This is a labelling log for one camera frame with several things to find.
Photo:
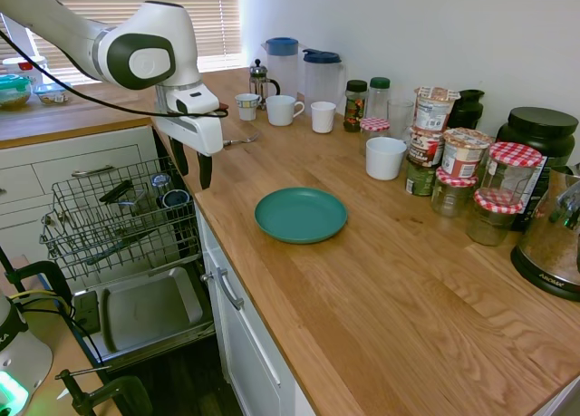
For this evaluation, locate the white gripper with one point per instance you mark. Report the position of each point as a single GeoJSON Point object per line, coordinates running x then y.
{"type": "Point", "coordinates": [199, 132]}

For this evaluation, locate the silver metal fork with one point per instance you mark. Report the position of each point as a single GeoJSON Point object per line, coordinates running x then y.
{"type": "Point", "coordinates": [247, 139]}

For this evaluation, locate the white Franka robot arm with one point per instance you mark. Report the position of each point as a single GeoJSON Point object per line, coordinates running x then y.
{"type": "Point", "coordinates": [149, 26]}

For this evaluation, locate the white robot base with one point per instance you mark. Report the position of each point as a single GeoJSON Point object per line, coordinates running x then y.
{"type": "Point", "coordinates": [18, 361]}

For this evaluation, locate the open dishwasher door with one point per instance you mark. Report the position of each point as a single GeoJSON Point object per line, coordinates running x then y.
{"type": "Point", "coordinates": [149, 307]}

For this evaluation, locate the dark blue cup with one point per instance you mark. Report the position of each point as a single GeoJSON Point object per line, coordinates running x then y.
{"type": "Point", "coordinates": [174, 200]}

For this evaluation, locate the white cup with pattern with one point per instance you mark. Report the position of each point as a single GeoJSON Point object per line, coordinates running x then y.
{"type": "Point", "coordinates": [247, 107]}

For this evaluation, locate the black utensil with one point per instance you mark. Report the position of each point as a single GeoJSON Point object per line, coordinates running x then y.
{"type": "Point", "coordinates": [115, 191]}

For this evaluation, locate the glass French press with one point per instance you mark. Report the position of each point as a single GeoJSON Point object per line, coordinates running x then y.
{"type": "Point", "coordinates": [260, 85]}

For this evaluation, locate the green plastic plate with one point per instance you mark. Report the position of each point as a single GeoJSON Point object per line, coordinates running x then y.
{"type": "Point", "coordinates": [301, 214]}

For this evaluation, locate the clear pitcher light blue lid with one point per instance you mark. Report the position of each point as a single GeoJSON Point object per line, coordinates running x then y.
{"type": "Point", "coordinates": [281, 67]}

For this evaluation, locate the plain white cup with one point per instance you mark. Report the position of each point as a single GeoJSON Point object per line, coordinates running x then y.
{"type": "Point", "coordinates": [323, 118]}

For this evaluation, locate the clear pitcher dark blue lid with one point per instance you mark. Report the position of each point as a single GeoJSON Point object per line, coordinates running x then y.
{"type": "Point", "coordinates": [322, 83]}

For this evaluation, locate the food container blue lid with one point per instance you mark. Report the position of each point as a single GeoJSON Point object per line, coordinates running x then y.
{"type": "Point", "coordinates": [52, 94]}

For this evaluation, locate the spice jar black lid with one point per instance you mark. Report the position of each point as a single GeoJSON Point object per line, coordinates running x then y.
{"type": "Point", "coordinates": [355, 108]}

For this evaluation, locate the black C clamp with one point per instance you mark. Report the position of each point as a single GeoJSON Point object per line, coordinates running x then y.
{"type": "Point", "coordinates": [45, 268]}
{"type": "Point", "coordinates": [118, 391]}

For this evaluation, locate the small jar red checkered lid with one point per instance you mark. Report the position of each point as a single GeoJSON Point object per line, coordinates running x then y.
{"type": "Point", "coordinates": [374, 125]}

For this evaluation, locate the wide white cup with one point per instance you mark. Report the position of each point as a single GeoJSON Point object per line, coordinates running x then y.
{"type": "Point", "coordinates": [385, 160]}

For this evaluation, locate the food container teal lid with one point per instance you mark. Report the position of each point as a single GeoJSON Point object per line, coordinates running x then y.
{"type": "Point", "coordinates": [13, 92]}

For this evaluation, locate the white container red label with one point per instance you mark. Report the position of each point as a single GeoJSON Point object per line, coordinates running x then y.
{"type": "Point", "coordinates": [22, 66]}

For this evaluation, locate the spice jar green lid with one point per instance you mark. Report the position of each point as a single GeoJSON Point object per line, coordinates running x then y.
{"type": "Point", "coordinates": [379, 99]}

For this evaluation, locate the clear drinking glass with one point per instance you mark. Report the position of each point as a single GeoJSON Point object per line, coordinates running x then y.
{"type": "Point", "coordinates": [400, 117]}

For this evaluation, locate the green labelled can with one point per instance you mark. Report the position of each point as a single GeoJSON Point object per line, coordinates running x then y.
{"type": "Point", "coordinates": [419, 178]}

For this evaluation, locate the glass jar red checkered lid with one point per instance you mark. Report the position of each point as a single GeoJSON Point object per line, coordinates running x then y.
{"type": "Point", "coordinates": [491, 221]}
{"type": "Point", "coordinates": [509, 171]}
{"type": "Point", "coordinates": [453, 194]}

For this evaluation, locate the white red oatmeal cup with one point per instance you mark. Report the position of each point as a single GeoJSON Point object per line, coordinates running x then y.
{"type": "Point", "coordinates": [462, 155]}

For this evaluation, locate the black bottle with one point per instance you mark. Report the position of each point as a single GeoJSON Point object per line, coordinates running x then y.
{"type": "Point", "coordinates": [469, 110]}

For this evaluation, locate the large black protein tub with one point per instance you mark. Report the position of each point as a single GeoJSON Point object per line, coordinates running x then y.
{"type": "Point", "coordinates": [541, 132]}

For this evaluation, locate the stainless steel electric kettle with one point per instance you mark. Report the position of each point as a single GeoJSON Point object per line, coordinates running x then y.
{"type": "Point", "coordinates": [550, 239]}

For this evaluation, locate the wrist camera with red connector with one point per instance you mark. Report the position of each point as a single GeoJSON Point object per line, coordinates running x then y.
{"type": "Point", "coordinates": [195, 101]}

